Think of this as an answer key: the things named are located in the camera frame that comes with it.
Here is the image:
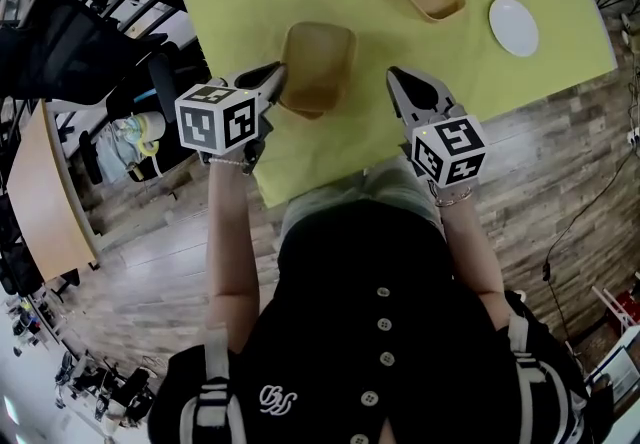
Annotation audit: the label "large white plate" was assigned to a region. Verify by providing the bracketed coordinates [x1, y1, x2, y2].
[488, 0, 541, 59]

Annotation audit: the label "black equipment pile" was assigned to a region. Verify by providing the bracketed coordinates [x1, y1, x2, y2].
[52, 350, 157, 433]

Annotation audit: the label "white metal rack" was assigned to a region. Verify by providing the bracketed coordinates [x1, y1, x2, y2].
[591, 271, 640, 336]

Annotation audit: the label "metal chain bracelet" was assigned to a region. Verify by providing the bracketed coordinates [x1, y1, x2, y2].
[434, 186, 474, 208]

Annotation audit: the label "black office chair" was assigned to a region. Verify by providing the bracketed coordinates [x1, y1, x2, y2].
[0, 0, 182, 107]

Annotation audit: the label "person's black buttoned top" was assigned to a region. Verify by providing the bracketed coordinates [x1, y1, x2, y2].
[147, 199, 617, 444]

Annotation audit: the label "pale bottle with yellow ring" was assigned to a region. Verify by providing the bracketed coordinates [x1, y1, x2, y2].
[121, 110, 168, 181]

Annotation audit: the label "person's left forearm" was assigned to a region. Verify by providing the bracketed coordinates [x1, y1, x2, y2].
[205, 156, 265, 334]

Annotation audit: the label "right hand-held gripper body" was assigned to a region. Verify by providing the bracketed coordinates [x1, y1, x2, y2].
[399, 100, 489, 189]

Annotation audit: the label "green tablecloth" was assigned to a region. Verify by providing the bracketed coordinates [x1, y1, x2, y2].
[167, 0, 617, 209]

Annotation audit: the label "light wooden side table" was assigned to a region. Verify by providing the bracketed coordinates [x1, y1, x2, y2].
[5, 99, 100, 284]

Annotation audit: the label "black floor cable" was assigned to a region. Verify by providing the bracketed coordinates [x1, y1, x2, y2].
[541, 141, 640, 351]

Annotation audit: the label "person's right forearm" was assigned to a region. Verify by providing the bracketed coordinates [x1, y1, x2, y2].
[433, 184, 507, 302]

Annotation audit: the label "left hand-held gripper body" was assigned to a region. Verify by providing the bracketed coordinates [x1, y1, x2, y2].
[174, 74, 275, 177]

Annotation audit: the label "person's grey shorts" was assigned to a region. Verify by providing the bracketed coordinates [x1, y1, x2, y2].
[278, 166, 445, 253]

